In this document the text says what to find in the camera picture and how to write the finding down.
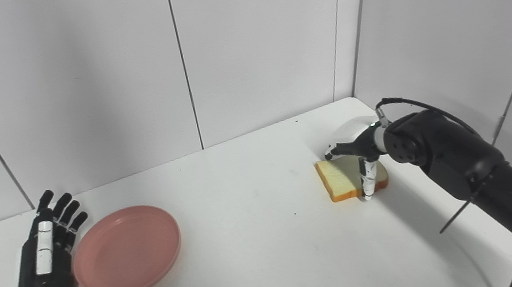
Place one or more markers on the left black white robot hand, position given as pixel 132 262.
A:
pixel 36 281

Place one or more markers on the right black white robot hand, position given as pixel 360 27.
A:
pixel 356 140

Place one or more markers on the slice of white bread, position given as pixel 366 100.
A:
pixel 341 178

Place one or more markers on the pink round plate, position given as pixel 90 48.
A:
pixel 126 251

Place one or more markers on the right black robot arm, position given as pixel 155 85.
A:
pixel 470 166

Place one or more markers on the thin black zip tie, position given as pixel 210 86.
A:
pixel 455 217

